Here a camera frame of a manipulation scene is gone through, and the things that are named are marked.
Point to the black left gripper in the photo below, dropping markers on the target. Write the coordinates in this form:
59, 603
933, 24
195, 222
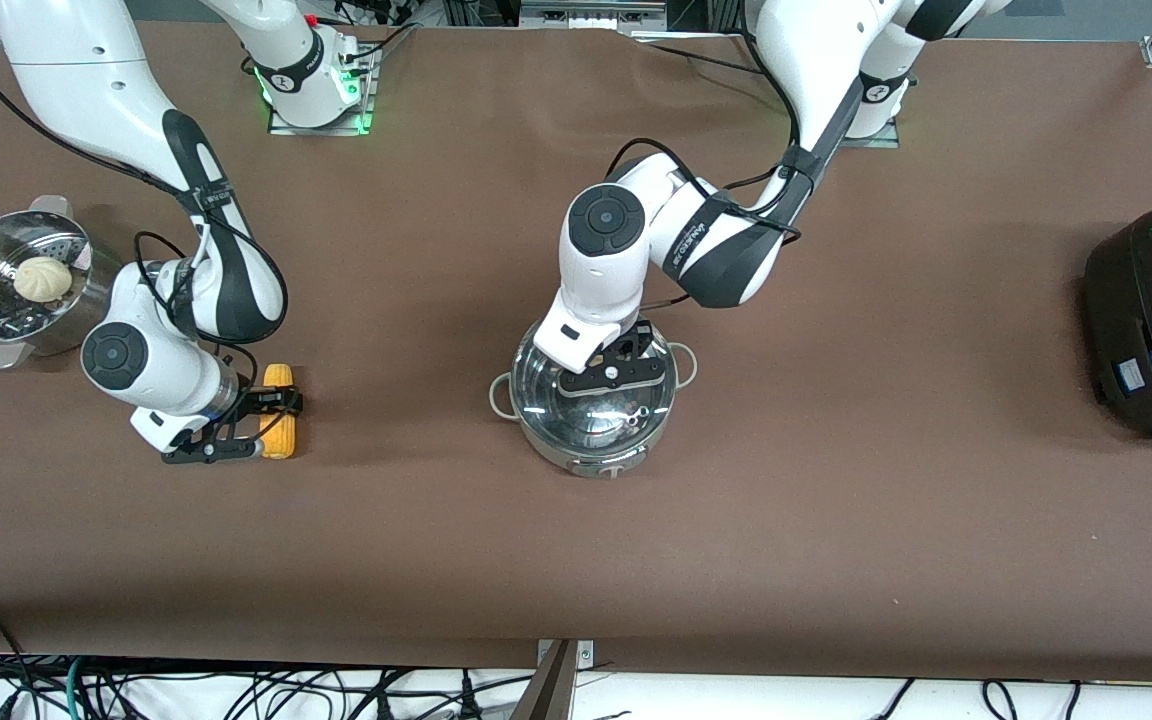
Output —
637, 343

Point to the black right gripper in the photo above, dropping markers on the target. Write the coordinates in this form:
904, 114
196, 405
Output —
252, 403

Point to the yellow corn cob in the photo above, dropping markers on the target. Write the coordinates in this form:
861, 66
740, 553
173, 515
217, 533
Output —
279, 435

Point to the glass lid with knob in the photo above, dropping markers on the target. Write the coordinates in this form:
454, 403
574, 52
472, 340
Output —
586, 425

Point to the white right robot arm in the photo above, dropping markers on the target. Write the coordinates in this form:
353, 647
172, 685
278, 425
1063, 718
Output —
86, 80

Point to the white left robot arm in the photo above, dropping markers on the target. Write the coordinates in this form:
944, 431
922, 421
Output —
816, 50

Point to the stainless steel steamer pot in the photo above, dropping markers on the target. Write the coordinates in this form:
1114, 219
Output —
86, 300

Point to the brown table mat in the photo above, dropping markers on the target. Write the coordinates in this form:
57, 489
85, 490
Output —
836, 500

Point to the white steamed bun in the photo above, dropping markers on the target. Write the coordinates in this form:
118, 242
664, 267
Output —
41, 280

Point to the grey electronics box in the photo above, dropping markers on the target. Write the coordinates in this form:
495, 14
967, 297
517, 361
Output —
591, 14

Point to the black rice cooker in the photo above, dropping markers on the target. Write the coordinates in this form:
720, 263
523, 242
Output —
1151, 330

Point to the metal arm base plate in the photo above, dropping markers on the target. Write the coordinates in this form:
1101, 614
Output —
876, 143
336, 131

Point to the small metal bracket plate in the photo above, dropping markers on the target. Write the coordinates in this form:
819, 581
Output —
584, 655

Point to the aluminium camera post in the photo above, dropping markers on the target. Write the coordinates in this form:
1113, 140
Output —
548, 690

